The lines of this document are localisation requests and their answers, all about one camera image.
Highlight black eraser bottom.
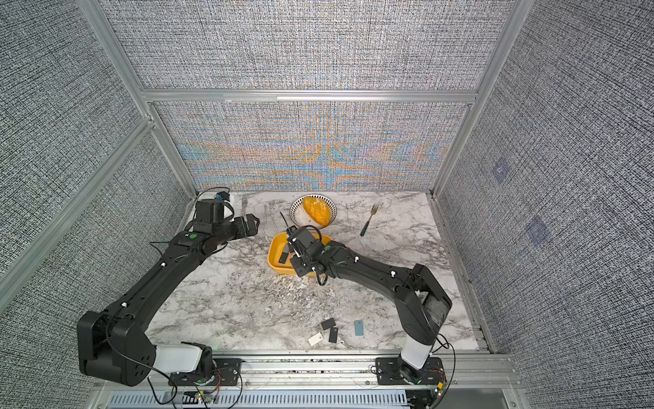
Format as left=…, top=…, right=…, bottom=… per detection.
left=329, top=327, right=339, bottom=344

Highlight white eraser bottom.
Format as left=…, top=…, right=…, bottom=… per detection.
left=308, top=332, right=324, bottom=347

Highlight blue eraser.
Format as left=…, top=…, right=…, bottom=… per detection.
left=354, top=320, right=364, bottom=337

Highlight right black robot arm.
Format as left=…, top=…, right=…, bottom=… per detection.
left=286, top=225, right=452, bottom=372

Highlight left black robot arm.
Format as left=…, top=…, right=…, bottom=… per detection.
left=77, top=193, right=260, bottom=386

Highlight yellow storage box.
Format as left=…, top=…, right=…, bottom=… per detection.
left=267, top=233, right=331, bottom=276

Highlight patterned white bowl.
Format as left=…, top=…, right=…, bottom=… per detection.
left=290, top=194, right=337, bottom=228

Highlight yellow bread loaf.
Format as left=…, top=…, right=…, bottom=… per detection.
left=302, top=196, right=332, bottom=227

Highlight pink handled fork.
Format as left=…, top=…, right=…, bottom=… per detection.
left=241, top=194, right=249, bottom=216

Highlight green handled gold fork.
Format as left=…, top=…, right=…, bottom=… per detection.
left=359, top=203, right=380, bottom=237

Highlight aluminium front rail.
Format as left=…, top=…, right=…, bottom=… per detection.
left=94, top=352, right=522, bottom=392

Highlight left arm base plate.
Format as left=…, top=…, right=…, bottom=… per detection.
left=168, top=358, right=243, bottom=387

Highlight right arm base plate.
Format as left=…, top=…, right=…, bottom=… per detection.
left=371, top=357, right=447, bottom=388

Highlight white slotted cable duct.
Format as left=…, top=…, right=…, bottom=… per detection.
left=106, top=390, right=410, bottom=408

